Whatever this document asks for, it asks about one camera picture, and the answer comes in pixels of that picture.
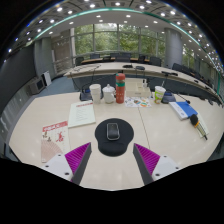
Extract colourful sticker sheet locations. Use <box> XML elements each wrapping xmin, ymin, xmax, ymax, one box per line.
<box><xmin>124</xmin><ymin>96</ymin><xmax>152</xmax><ymax>109</ymax></box>

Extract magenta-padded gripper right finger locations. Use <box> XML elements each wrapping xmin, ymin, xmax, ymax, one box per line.
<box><xmin>132</xmin><ymin>143</ymin><xmax>183</xmax><ymax>186</ymax></box>

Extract stacked white paper cups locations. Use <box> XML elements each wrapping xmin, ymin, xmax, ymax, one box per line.
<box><xmin>89</xmin><ymin>83</ymin><xmax>102</xmax><ymax>104</ymax></box>

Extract black computer mouse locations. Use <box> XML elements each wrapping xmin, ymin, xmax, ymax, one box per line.
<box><xmin>106</xmin><ymin>122</ymin><xmax>121</xmax><ymax>142</ymax></box>

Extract white leaning board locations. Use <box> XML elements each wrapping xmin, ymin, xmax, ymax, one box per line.
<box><xmin>42</xmin><ymin>70</ymin><xmax>53</xmax><ymax>87</ymax></box>

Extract handheld microphone with orange ring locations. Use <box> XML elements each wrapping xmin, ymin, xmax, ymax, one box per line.
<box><xmin>189</xmin><ymin>113</ymin><xmax>209</xmax><ymax>141</ymax></box>

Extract cream sheet with red heading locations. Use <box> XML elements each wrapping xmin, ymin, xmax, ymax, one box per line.
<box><xmin>67</xmin><ymin>100</ymin><xmax>97</xmax><ymax>129</ymax></box>

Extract white cardboard box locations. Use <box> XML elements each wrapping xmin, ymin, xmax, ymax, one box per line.
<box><xmin>125</xmin><ymin>80</ymin><xmax>152</xmax><ymax>99</ymax></box>

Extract glass window wall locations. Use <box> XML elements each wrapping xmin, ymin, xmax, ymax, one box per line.
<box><xmin>73</xmin><ymin>23</ymin><xmax>168</xmax><ymax>61</ymax></box>

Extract blue and white book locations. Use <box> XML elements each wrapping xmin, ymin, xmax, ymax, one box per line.
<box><xmin>168</xmin><ymin>101</ymin><xmax>199</xmax><ymax>121</ymax></box>

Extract black mouse pad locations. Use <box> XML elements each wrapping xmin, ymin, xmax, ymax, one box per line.
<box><xmin>94</xmin><ymin>117</ymin><xmax>135</xmax><ymax>158</ymax></box>

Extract white lidded ceramic mug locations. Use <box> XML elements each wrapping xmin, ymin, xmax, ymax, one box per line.
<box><xmin>101</xmin><ymin>83</ymin><xmax>116</xmax><ymax>104</ymax></box>

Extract red and white leaflet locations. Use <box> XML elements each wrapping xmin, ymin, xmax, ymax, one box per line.
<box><xmin>40</xmin><ymin>120</ymin><xmax>72</xmax><ymax>164</ymax></box>

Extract red bottle with green band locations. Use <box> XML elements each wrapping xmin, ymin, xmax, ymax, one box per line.
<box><xmin>115</xmin><ymin>72</ymin><xmax>127</xmax><ymax>105</ymax></box>

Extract ceiling lights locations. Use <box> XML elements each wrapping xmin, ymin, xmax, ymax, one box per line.
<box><xmin>3</xmin><ymin>0</ymin><xmax>224</xmax><ymax>73</ymax></box>

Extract white floor appliance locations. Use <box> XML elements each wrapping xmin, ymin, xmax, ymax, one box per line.
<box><xmin>29</xmin><ymin>78</ymin><xmax>46</xmax><ymax>95</ymax></box>

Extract black office chairs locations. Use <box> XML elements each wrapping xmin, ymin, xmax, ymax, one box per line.
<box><xmin>74</xmin><ymin>52</ymin><xmax>218</xmax><ymax>88</ymax></box>

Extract long curved conference desk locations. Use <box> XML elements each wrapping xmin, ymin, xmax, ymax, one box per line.
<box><xmin>63</xmin><ymin>61</ymin><xmax>221</xmax><ymax>101</ymax></box>

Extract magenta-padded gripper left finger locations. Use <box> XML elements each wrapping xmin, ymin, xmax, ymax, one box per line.
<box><xmin>44</xmin><ymin>142</ymin><xmax>93</xmax><ymax>186</ymax></box>

